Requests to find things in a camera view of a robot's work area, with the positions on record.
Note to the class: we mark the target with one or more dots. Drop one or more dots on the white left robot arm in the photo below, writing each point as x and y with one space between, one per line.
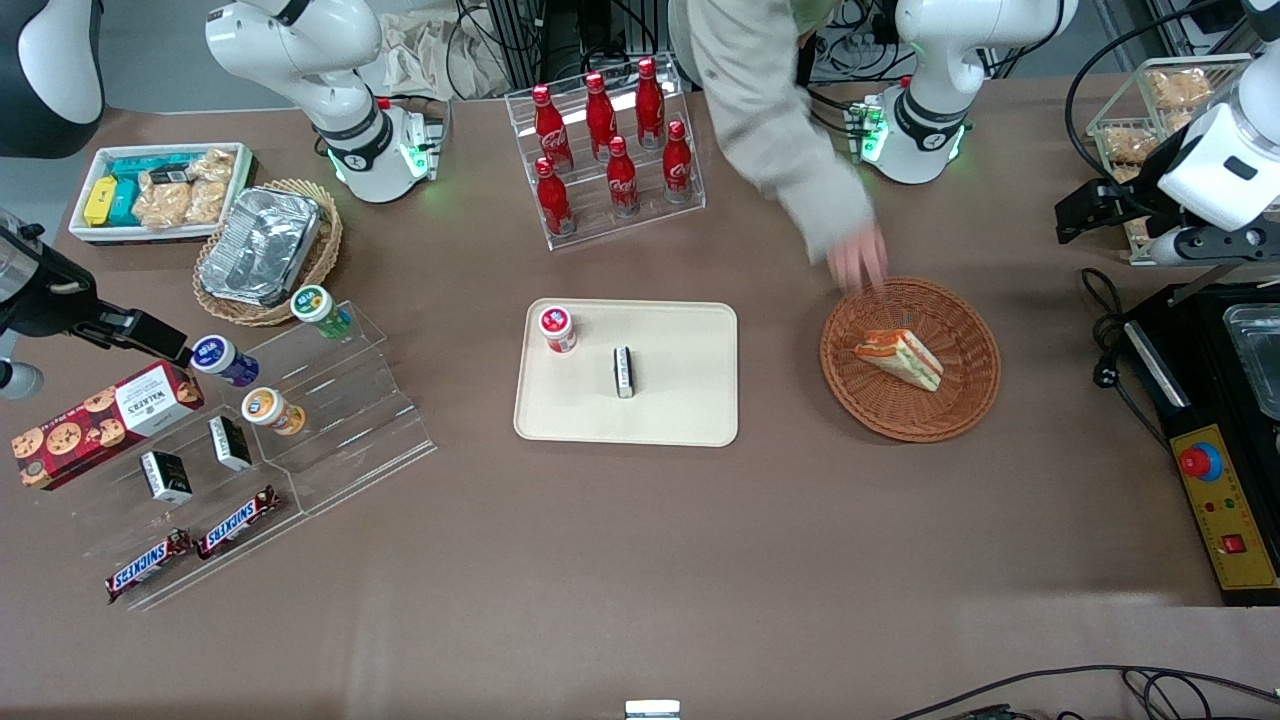
930 60

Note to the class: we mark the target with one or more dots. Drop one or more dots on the clear acrylic bottle rack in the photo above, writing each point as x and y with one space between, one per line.
590 228

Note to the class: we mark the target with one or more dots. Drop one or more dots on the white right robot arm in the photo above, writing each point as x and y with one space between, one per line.
300 50

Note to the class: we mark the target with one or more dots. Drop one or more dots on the red emergency stop button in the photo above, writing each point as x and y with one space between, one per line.
1200 461

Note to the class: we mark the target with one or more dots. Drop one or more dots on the person hand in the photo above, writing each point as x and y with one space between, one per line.
860 262

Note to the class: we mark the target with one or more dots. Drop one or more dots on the crumpled beige paper bag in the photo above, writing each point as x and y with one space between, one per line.
430 50

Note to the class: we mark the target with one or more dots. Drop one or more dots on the red lid white jar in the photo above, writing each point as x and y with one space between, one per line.
557 326

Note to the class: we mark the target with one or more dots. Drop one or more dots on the blue lid jar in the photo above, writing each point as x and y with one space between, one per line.
220 358

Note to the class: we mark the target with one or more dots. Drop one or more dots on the small black box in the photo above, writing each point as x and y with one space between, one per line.
230 443
624 372
165 477

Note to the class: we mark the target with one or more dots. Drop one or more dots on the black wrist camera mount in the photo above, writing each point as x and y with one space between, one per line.
1215 246

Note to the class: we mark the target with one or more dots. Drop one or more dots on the red cola bottle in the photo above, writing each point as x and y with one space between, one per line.
549 130
600 115
622 180
650 100
553 200
677 165

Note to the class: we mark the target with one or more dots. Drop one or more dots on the clear bag of crackers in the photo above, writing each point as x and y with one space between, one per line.
165 205
210 190

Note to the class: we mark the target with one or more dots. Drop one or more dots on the teal small box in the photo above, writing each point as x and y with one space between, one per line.
125 203

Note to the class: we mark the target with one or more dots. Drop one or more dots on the orange lid jar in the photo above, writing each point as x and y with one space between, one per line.
268 408

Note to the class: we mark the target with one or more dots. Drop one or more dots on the white plastic bin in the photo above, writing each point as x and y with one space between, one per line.
85 235

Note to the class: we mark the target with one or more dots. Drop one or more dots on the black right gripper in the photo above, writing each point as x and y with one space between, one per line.
50 302

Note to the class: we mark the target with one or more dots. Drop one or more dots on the black sealing machine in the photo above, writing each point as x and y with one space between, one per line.
1180 390

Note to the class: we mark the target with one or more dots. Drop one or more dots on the bagged fried snack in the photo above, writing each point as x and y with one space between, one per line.
1178 88
1137 232
1130 146

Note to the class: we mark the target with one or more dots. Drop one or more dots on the clear acrylic stepped shelf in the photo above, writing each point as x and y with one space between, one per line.
350 420

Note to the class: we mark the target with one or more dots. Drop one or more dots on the teal long box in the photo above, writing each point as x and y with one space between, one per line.
150 162

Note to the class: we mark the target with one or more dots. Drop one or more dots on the green lid jar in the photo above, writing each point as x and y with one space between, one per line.
315 305

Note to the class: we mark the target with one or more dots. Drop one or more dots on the yellow small box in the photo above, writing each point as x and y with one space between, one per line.
100 202

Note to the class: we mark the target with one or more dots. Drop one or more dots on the brown round wicker basket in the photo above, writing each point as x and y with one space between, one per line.
900 415

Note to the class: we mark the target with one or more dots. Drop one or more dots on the beige sleeved person forearm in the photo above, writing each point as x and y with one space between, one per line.
770 120

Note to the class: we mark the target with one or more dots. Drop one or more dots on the aluminium foil tray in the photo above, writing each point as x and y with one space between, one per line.
260 245

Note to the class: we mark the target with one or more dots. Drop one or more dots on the metal pan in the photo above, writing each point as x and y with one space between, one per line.
1258 360

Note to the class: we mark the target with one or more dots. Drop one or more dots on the yellow control panel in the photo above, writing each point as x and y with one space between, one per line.
1225 520

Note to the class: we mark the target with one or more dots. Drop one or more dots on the cream plastic tray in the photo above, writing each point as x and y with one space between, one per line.
680 400

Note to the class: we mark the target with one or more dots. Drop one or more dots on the Snickers chocolate bar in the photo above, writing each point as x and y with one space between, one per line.
148 565
238 522

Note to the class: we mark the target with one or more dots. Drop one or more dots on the triangular packaged sandwich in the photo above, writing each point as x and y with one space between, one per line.
905 358

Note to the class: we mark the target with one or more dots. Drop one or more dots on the small silver white device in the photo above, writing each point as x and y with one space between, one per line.
652 710

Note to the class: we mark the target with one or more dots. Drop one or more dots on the light oval wicker basket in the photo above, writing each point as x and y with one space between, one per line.
325 250

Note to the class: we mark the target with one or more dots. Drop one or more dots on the red Walkers cookie box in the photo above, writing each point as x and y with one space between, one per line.
90 425

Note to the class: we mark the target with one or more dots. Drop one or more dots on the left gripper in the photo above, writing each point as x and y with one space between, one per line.
1128 199

